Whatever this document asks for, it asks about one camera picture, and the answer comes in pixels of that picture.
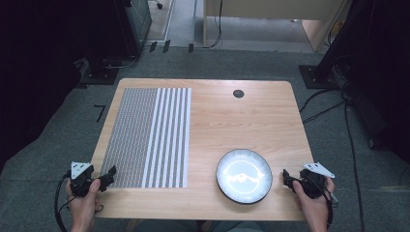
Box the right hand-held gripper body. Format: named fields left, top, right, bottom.
left=299, top=161, right=337, bottom=200

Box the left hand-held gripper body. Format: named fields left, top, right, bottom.
left=70, top=160, right=98, bottom=198

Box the person's right hand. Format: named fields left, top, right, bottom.
left=292, top=176, right=337, bottom=232

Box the person's left hand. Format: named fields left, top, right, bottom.
left=65, top=178, right=103, bottom=232

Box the white plate with dark rim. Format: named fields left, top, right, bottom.
left=215, top=148, right=274, bottom=206

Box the grey striped woven placemat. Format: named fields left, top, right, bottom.
left=99, top=87, right=192, bottom=189

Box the black curtain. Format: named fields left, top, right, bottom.
left=317, top=0, right=410, bottom=165
left=0, top=0, right=130, bottom=175

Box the dark equipment cabinet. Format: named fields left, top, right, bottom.
left=113, top=0, right=153, bottom=58

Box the light wooden desk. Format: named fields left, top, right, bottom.
left=202, top=0, right=353, bottom=53

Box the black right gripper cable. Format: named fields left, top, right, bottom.
left=308, top=176, right=335, bottom=230

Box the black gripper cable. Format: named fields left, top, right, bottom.
left=53, top=171, right=78, bottom=232
left=308, top=176, right=335, bottom=230

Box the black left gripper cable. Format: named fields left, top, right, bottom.
left=53, top=171, right=78, bottom=232

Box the black floor cable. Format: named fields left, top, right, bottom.
left=335, top=86, right=366, bottom=232
left=298, top=88, right=346, bottom=125

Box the black stand base plate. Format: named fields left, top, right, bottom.
left=298, top=64, right=342, bottom=90

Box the black hanging cable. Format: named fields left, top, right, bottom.
left=192, top=0, right=224, bottom=50

